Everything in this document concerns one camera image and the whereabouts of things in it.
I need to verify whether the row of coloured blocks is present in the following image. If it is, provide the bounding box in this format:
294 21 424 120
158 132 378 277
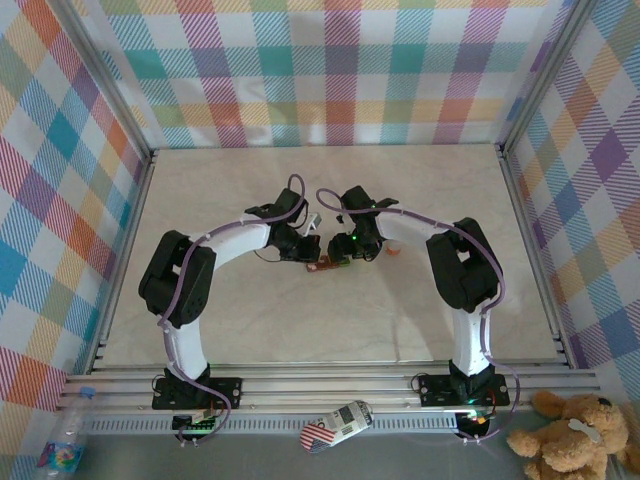
305 254 351 275

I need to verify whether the flag print newspaper can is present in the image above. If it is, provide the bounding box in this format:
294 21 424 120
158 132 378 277
299 398 376 454

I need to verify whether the left black electronics board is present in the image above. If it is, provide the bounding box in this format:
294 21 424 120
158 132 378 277
172 412 221 434

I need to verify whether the black electronics board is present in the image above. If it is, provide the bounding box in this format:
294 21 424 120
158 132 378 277
172 412 221 434
457 412 491 437

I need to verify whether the right black electronics board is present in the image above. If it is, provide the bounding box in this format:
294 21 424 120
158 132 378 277
457 412 491 437

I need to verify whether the clear plastic water bottle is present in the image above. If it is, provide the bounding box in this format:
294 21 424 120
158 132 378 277
37 385 96 474

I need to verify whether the brown teddy bear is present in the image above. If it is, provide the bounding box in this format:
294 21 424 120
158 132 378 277
507 389 640 480

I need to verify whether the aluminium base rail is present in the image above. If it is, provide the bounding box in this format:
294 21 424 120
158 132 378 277
59 363 601 415

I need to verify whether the aluminium left table rail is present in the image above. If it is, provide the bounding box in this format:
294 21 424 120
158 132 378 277
87 148 157 375

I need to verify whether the aluminium table rail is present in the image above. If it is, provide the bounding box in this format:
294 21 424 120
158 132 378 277
87 148 157 375
498 143 572 372

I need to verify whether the aluminium right table rail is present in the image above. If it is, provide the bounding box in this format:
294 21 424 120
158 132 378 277
498 143 572 372

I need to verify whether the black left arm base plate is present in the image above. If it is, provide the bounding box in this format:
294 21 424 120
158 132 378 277
152 377 244 411

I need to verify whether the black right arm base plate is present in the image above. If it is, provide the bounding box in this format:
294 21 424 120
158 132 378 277
417 374 511 407

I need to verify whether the grey slotted cable duct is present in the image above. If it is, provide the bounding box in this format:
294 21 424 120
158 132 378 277
79 415 464 437

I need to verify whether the aluminium left frame post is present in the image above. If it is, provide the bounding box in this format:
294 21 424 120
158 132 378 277
47 0 156 164

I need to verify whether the aluminium frame post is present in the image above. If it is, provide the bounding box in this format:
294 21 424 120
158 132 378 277
498 0 599 156
47 0 156 164

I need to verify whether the aluminium right frame post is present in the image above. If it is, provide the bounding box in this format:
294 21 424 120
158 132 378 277
498 0 599 156

